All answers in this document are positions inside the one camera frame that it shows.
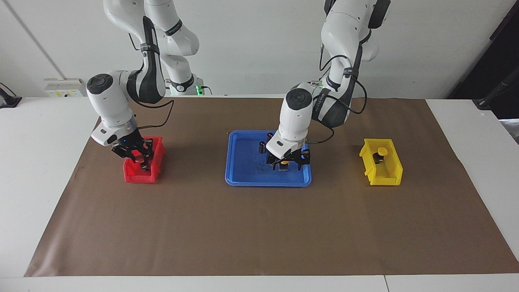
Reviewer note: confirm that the black stand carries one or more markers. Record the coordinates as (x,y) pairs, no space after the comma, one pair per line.
(484,103)

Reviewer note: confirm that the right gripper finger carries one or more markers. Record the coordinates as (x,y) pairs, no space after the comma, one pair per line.
(146,156)
(123,153)

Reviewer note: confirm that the white wall socket box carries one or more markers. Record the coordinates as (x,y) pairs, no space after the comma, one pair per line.
(65,87)

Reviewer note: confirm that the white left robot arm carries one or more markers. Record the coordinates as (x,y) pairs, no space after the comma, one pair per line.
(298,117)

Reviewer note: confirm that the black backdrop panel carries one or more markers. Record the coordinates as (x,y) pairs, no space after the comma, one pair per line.
(507,52)

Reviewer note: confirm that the brown paper table mat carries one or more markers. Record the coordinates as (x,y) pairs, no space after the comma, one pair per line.
(259,227)

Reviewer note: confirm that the red push button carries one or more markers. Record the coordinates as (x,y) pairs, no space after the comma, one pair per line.
(140,159)

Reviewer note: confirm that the yellow-capped bottle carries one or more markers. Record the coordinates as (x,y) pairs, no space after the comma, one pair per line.
(285,163)
(382,151)

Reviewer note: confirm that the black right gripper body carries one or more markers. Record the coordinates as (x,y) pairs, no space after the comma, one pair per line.
(126,144)

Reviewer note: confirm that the yellow plastic bin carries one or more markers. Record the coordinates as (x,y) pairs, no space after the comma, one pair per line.
(385,178)

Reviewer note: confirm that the blue plastic tray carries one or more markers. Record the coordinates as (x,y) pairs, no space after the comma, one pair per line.
(247,166)

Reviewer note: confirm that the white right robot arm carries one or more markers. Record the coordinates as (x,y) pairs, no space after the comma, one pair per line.
(109,109)

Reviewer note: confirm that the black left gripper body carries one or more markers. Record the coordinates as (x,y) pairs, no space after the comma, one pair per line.
(291,156)

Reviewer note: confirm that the small black cylinder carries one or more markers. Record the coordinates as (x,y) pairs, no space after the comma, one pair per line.
(269,136)
(262,148)

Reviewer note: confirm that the red plastic bin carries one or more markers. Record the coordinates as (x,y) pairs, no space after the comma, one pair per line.
(136,176)

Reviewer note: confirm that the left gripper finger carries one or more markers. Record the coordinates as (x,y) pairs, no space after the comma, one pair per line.
(273,160)
(302,159)

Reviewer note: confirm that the black clamp object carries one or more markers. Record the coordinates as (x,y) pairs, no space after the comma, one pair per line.
(10,100)

